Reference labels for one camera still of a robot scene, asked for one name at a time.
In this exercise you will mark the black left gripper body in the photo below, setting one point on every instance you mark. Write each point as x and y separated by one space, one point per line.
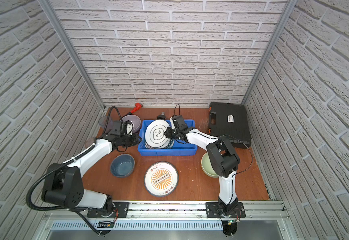
132 140

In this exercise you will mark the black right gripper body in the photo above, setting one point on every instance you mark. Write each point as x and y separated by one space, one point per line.
173 133

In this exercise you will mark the green rim lettered plate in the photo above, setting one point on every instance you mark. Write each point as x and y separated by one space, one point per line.
169 145

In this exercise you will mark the dark blue ceramic bowl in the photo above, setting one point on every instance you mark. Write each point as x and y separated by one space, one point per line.
122 166

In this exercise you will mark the white plate green clover motif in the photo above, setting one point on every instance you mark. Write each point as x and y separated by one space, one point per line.
154 135

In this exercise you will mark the lilac ceramic bowl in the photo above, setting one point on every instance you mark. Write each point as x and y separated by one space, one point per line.
135 120

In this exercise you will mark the light green ceramic bowl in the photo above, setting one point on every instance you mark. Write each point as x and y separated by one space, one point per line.
207 166

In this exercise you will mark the white plate orange sunburst motif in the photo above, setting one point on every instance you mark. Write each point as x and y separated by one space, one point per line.
161 179

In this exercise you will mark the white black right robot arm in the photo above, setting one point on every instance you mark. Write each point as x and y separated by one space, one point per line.
223 158

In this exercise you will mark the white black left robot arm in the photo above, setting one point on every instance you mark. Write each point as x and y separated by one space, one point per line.
63 184

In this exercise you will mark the blue plastic bin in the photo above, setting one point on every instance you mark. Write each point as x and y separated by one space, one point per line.
178 149

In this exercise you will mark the small grey black device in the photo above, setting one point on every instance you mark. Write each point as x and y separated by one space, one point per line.
161 116

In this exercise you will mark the frosted tall plastic tumbler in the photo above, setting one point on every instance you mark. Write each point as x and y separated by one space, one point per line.
105 121

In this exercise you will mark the clear glass cup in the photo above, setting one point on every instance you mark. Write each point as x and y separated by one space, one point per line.
90 142

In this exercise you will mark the red black hand tool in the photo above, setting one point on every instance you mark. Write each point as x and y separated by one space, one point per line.
137 107

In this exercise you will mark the black plastic tool case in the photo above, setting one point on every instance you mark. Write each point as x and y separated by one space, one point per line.
230 120

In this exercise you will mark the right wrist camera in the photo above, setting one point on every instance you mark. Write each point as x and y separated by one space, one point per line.
177 122

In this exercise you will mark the left robot arm base plate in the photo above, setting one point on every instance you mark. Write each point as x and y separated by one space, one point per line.
110 211

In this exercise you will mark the right robot arm base plate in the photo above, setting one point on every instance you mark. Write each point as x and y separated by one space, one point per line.
220 210

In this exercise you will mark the aluminium mounting rail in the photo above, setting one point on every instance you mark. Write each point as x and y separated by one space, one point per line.
198 210

